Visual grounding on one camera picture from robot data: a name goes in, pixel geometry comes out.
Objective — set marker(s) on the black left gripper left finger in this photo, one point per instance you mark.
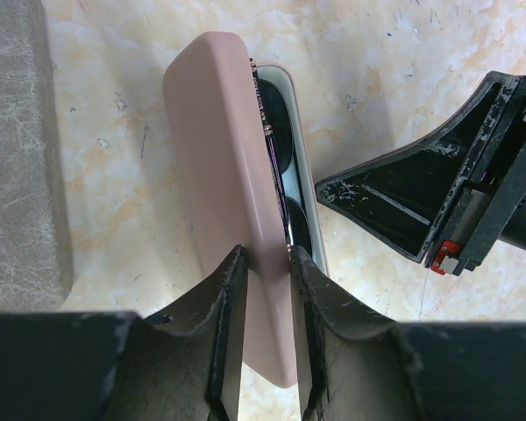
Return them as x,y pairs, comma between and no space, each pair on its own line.
181,363

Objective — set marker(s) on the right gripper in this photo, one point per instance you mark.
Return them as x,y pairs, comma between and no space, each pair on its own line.
445,199

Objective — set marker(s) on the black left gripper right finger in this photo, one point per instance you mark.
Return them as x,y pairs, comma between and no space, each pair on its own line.
355,364

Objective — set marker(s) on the tortoiseshell sunglasses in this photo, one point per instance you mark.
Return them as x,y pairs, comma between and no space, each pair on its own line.
280,141

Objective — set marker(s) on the pink glasses case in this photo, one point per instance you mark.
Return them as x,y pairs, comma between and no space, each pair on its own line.
214,120

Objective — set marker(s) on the grey glasses case green lining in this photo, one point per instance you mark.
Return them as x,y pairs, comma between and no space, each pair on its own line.
36,264

